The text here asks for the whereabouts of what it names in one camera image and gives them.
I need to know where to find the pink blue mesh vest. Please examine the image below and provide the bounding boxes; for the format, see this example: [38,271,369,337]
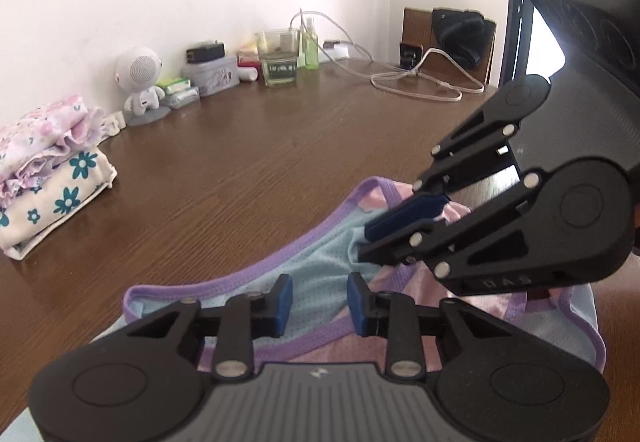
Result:
[0,176,607,442]

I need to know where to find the glass cup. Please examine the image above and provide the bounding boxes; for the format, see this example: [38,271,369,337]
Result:
[255,28,301,89]

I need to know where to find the green spray bottle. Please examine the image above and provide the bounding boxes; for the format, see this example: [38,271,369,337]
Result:
[299,16,320,71]

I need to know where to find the black phone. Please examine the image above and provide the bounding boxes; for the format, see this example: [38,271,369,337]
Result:
[399,41,426,71]

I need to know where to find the small plastic box with items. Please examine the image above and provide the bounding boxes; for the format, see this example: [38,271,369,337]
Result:
[181,54,239,97]

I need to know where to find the black door frame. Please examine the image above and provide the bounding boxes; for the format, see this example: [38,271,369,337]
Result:
[506,0,538,90]

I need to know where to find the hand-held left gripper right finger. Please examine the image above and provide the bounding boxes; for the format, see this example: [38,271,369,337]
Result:
[346,272,516,380]

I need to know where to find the green white small packet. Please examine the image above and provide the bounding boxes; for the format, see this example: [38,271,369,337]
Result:
[156,77,192,95]

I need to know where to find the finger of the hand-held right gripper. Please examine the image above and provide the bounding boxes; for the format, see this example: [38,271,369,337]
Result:
[364,113,519,243]
[356,171,543,284]

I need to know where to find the yellow small packet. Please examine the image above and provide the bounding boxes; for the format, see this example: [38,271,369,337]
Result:
[239,39,261,65]

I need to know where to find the black charger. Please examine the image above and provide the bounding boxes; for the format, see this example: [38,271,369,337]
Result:
[186,40,226,64]

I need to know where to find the brown box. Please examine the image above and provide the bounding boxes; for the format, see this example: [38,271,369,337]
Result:
[403,6,499,86]

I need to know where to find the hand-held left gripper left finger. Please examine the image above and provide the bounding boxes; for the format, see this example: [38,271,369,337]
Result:
[125,273,294,380]

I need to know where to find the white robot-shaped speaker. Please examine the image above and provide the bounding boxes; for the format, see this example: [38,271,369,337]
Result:
[114,47,172,127]

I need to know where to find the black bag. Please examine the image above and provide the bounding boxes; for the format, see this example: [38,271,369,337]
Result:
[431,8,487,69]

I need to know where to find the folded cream teal-flower garment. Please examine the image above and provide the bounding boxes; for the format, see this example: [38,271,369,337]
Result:
[0,147,118,261]

